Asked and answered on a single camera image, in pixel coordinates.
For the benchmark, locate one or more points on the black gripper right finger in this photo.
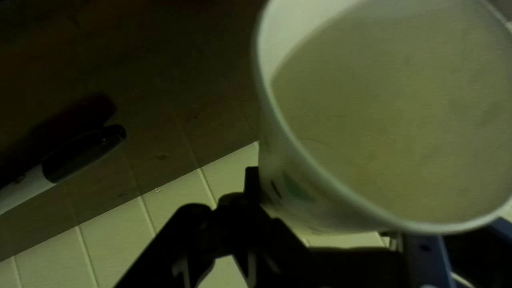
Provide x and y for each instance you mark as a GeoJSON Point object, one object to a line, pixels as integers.
{"type": "Point", "coordinates": [426, 261]}

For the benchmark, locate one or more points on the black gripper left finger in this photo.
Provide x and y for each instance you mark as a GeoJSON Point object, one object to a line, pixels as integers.
{"type": "Point", "coordinates": [266, 251]}

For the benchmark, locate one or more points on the white dotted paper cup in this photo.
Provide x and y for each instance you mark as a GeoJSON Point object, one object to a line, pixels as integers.
{"type": "Point", "coordinates": [384, 114]}

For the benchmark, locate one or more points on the black marker pen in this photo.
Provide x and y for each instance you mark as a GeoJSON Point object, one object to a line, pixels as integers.
{"type": "Point", "coordinates": [61, 163]}

